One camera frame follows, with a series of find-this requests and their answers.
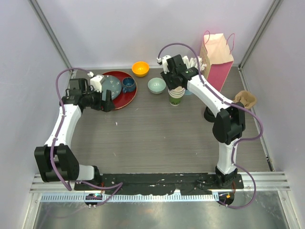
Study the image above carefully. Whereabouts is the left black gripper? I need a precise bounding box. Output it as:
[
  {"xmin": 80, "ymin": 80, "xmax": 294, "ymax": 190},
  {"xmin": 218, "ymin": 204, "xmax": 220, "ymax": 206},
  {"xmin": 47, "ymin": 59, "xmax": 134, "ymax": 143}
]
[{"xmin": 82, "ymin": 86, "xmax": 115, "ymax": 112}]

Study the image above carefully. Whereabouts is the stack of black lids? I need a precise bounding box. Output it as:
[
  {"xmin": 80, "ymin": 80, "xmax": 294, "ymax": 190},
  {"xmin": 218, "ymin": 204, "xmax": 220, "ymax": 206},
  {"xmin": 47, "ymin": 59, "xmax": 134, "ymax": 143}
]
[{"xmin": 203, "ymin": 107, "xmax": 216, "ymax": 123}]

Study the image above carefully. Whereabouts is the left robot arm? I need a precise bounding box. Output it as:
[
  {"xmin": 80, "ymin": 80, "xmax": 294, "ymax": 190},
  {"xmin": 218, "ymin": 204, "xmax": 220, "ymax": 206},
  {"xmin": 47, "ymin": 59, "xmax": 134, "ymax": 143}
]
[{"xmin": 34, "ymin": 75, "xmax": 115, "ymax": 190}]

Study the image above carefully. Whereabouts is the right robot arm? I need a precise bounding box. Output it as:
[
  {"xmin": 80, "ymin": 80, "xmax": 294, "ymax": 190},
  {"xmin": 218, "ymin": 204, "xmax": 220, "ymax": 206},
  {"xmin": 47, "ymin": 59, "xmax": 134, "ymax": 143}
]
[{"xmin": 157, "ymin": 55, "xmax": 245, "ymax": 188}]

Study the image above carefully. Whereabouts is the light blue straw holder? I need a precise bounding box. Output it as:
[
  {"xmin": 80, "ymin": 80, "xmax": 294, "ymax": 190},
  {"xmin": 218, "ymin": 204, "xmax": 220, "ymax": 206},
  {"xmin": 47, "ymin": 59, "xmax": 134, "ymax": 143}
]
[{"xmin": 184, "ymin": 90, "xmax": 193, "ymax": 95}]

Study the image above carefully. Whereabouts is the bundle of white straws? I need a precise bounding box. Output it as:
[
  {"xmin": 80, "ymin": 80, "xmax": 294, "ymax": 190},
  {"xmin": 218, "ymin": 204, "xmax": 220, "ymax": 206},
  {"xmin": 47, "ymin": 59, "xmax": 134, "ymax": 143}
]
[{"xmin": 182, "ymin": 56, "xmax": 207, "ymax": 72}]

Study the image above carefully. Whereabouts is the light green bowl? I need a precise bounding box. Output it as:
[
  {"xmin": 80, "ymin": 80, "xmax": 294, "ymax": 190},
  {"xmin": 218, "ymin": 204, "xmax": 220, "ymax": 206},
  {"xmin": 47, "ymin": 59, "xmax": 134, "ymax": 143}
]
[{"xmin": 147, "ymin": 77, "xmax": 166, "ymax": 94}]

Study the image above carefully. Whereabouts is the large blue-grey plate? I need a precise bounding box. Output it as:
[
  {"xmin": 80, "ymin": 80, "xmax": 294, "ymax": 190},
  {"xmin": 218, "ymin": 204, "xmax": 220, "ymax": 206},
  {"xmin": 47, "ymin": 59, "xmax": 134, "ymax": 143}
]
[{"xmin": 102, "ymin": 75, "xmax": 122, "ymax": 101}]

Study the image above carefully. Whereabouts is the red round tray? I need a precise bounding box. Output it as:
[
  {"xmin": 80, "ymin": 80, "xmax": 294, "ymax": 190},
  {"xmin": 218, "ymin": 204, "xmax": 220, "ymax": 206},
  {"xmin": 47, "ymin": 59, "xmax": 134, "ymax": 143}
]
[{"xmin": 103, "ymin": 71, "xmax": 137, "ymax": 110}]

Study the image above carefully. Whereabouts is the dark blue ceramic cup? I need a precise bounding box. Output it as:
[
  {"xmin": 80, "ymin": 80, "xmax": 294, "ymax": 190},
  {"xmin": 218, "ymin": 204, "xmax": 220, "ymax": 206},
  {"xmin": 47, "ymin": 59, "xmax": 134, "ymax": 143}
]
[{"xmin": 122, "ymin": 77, "xmax": 136, "ymax": 93}]

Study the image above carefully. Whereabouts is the orange bowl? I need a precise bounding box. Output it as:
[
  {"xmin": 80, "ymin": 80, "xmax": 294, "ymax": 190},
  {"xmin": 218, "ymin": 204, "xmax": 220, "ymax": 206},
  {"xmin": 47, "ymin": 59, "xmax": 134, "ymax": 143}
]
[{"xmin": 132, "ymin": 61, "xmax": 150, "ymax": 77}]

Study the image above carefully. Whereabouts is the pink paper bag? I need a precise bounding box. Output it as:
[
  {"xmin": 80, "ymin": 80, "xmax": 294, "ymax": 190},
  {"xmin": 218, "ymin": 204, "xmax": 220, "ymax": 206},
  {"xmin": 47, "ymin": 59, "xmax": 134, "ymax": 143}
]
[{"xmin": 200, "ymin": 31, "xmax": 235, "ymax": 92}]

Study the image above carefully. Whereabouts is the brown cardboard cup carrier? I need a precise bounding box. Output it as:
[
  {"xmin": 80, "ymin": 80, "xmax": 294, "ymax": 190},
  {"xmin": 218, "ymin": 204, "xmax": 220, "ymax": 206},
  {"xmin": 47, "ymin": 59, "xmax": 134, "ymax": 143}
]
[{"xmin": 233, "ymin": 90, "xmax": 257, "ymax": 110}]

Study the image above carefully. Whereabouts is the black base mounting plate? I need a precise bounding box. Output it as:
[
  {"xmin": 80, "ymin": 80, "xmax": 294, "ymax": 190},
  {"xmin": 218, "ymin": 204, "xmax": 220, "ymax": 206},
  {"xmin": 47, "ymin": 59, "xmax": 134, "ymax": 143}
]
[{"xmin": 73, "ymin": 172, "xmax": 244, "ymax": 195}]

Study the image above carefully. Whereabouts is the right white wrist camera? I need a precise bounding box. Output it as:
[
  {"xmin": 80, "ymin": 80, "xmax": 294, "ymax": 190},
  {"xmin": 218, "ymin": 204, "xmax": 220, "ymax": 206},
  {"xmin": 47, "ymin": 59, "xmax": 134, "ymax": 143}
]
[{"xmin": 157, "ymin": 55, "xmax": 171, "ymax": 74}]

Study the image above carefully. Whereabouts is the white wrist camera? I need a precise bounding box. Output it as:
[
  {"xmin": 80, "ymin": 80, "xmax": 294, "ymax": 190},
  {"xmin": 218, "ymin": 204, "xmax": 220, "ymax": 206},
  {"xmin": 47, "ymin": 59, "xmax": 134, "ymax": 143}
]
[
  {"xmin": 157, "ymin": 55, "xmax": 171, "ymax": 74},
  {"xmin": 90, "ymin": 75, "xmax": 105, "ymax": 93}
]

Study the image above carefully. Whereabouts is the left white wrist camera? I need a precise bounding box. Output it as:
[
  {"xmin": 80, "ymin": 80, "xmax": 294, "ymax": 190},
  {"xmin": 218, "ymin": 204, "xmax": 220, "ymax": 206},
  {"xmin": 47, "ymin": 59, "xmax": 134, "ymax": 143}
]
[{"xmin": 90, "ymin": 75, "xmax": 105, "ymax": 93}]

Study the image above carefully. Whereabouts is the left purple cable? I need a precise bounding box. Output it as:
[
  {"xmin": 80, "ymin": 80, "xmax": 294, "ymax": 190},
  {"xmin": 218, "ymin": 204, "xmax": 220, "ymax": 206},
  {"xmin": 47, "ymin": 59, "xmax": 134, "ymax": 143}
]
[{"xmin": 50, "ymin": 67, "xmax": 123, "ymax": 207}]

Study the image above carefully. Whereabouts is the aluminium front rail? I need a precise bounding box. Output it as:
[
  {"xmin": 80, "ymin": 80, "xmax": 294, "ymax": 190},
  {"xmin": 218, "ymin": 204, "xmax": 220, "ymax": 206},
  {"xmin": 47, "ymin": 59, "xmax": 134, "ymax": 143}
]
[{"xmin": 30, "ymin": 172, "xmax": 290, "ymax": 206}]

